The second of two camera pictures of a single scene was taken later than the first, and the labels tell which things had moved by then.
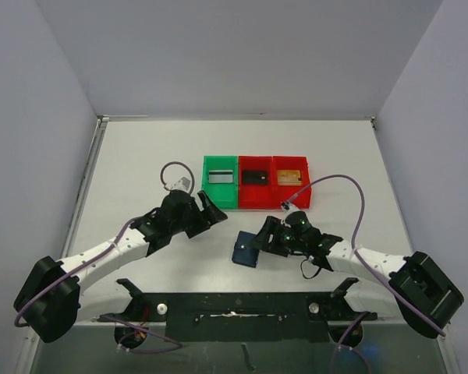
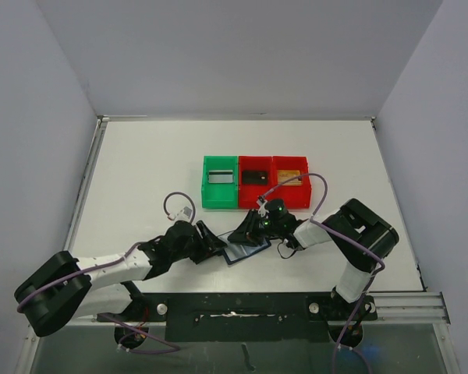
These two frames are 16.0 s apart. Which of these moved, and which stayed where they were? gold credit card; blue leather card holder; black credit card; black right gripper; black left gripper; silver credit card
Moved: black right gripper; blue leather card holder; black left gripper
Stayed: black credit card; gold credit card; silver credit card
